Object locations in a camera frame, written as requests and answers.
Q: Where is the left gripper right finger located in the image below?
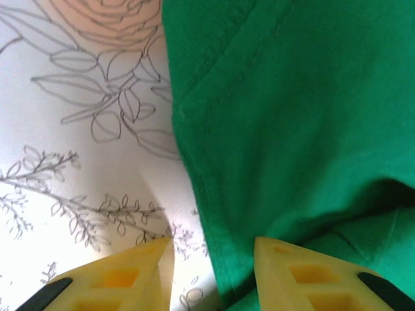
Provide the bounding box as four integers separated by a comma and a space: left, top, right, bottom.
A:
254, 236, 415, 311

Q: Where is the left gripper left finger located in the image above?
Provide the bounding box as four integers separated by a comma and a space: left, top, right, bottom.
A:
14, 238, 176, 311

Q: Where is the green t-shirt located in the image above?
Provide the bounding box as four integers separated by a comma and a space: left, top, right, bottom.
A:
161, 0, 415, 311

